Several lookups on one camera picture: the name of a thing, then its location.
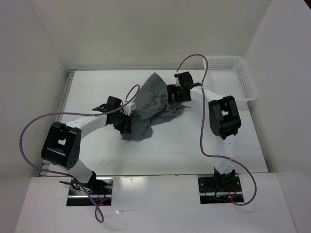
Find white plastic basket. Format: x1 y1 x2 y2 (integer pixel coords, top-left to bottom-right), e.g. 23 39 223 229
203 56 259 102

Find grey shorts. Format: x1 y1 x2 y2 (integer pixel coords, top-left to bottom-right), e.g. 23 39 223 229
122 73 186 141

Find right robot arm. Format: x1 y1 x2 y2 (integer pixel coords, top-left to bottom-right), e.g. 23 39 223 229
167 71 242 191

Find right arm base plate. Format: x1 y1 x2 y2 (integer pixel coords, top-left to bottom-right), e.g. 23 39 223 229
198 175 244 204

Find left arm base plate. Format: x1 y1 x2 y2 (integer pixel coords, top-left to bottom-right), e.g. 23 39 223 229
62 176 113 207

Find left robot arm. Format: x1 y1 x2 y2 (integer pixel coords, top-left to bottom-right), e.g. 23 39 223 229
41 96 136 194

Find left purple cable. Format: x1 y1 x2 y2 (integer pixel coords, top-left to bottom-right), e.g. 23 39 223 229
19 84 140 223

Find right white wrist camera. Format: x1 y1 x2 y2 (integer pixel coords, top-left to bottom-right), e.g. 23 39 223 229
173 73 181 86

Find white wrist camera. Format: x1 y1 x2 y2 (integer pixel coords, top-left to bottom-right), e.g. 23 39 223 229
173 73 181 86
122 101 136 116

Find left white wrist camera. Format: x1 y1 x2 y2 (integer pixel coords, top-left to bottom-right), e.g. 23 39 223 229
122 101 136 116

